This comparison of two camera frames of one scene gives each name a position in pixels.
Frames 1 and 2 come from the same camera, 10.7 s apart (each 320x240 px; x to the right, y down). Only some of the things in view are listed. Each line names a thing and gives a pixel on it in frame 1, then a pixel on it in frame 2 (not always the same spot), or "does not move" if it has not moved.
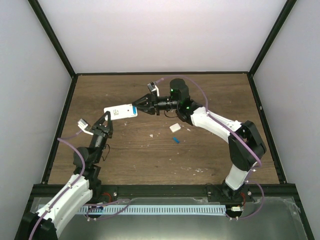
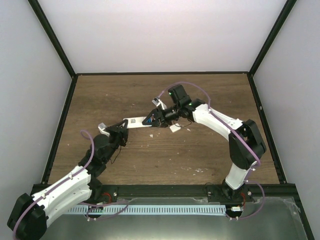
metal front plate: x=269 y=218 does not move
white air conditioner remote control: x=121 y=111 → x=135 y=122
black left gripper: x=108 y=130 → x=122 y=132
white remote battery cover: x=175 y=127 does not move
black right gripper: x=153 y=100 → x=157 y=114
